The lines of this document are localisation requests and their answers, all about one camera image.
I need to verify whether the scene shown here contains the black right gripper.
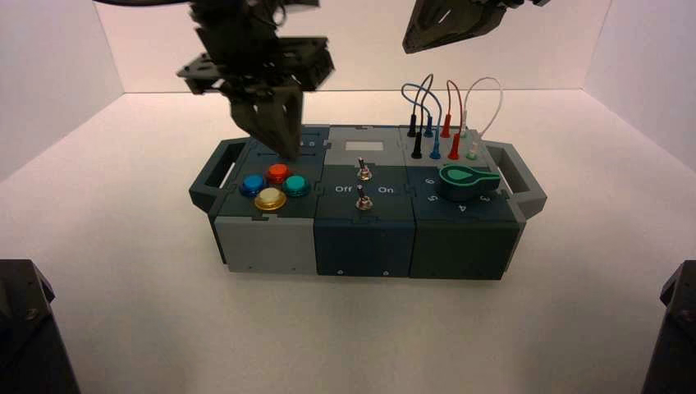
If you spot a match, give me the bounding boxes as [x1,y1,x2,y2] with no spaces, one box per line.
[402,0,552,55]

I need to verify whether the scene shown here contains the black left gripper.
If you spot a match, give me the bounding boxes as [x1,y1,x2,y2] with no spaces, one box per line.
[176,30,336,163]

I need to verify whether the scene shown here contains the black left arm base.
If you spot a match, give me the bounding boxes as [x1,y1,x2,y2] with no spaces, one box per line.
[0,259,83,394]

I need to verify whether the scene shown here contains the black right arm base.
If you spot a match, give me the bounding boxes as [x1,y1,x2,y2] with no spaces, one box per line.
[640,260,696,394]

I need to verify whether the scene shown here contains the red push button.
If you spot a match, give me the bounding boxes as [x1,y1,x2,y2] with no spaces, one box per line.
[264,163,292,186]

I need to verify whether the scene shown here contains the green push button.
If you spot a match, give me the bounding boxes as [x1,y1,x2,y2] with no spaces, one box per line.
[282,174,313,199]

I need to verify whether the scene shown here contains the blue push button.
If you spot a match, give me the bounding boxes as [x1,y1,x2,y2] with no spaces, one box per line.
[239,173,268,199]

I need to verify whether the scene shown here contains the yellow push button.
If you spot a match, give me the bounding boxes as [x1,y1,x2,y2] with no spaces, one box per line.
[254,187,287,212]

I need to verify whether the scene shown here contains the grey and teal task box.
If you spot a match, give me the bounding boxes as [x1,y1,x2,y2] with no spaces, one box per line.
[188,123,548,282]

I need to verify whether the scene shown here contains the green rotary knob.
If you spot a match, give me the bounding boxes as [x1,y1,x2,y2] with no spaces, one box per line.
[437,165,501,204]

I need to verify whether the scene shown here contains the white jumper cable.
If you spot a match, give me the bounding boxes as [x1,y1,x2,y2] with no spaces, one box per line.
[459,76,504,162]

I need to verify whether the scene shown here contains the red jumper cable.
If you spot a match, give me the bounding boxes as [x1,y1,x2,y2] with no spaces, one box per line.
[440,79,465,162]

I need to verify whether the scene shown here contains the black jumper cable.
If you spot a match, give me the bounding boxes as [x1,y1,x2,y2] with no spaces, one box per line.
[405,73,435,160]

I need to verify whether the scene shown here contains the blue jumper cable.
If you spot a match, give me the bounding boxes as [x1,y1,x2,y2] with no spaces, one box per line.
[401,82,444,161]

